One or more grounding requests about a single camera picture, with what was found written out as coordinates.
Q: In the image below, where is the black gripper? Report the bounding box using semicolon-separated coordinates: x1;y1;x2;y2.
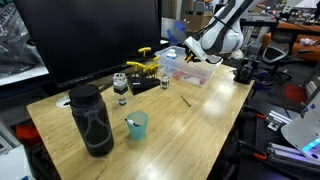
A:
183;44;208;64

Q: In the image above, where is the black and white marker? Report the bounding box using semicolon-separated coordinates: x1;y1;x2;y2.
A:
124;118;141;128

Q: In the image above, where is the teal plastic cup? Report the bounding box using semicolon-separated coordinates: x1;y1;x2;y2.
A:
125;110;149;141

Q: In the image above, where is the clear plastic storage bin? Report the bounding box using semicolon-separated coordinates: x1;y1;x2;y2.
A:
154;45;224;88

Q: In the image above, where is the white bottle blue label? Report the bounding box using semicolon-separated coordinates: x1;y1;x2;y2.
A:
165;48;179;75

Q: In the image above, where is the clear sheet blue tape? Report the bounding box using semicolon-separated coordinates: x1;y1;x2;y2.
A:
161;17;188;46

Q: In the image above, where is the small clear glass jar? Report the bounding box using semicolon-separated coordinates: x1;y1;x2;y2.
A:
160;73;171;90

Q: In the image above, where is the brown cardboard box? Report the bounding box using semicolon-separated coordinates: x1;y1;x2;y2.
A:
181;12;214;33

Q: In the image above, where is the black hex key stand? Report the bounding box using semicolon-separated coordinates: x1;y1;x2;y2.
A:
126;74;162;96

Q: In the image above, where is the clear block black holder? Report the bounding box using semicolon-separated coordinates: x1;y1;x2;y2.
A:
112;72;129;106

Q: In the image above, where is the black office chair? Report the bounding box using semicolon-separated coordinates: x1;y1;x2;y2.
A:
261;31;301;81

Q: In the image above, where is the large black monitor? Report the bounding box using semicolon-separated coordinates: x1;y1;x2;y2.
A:
14;0;163;89

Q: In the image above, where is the red box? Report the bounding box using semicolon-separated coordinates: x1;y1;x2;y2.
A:
284;83;308;104

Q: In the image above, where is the black water bottle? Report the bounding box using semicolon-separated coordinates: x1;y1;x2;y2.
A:
68;83;115;158

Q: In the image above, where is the white shelf board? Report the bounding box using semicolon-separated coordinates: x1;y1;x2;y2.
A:
0;64;49;87

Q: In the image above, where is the clear crumpled plastic bag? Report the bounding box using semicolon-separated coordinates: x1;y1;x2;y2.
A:
0;3;44;76

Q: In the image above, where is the orange object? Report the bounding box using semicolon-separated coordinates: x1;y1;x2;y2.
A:
15;123;41;141

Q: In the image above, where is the white box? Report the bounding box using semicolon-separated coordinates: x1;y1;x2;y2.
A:
0;143;34;180

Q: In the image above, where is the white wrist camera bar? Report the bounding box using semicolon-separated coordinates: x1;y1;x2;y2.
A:
183;35;210;63

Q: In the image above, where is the large red handled screwdriver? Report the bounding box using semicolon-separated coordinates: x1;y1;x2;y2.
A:
190;75;208;85

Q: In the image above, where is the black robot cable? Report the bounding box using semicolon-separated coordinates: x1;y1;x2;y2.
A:
186;13;241;65

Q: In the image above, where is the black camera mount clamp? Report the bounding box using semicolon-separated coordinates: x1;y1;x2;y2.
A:
233;39;264;85

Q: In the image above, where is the orange handled clamp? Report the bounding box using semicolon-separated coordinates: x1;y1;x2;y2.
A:
243;105;268;120
238;139;268;162

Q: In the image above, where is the silver metal bracket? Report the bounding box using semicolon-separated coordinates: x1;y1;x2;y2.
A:
266;110;294;132

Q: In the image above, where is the silver aluminium extrusion rail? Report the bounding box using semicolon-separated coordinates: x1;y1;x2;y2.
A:
266;142;320;173

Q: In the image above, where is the white round cable grommet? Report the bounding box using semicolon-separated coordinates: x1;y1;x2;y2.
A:
55;95;72;109

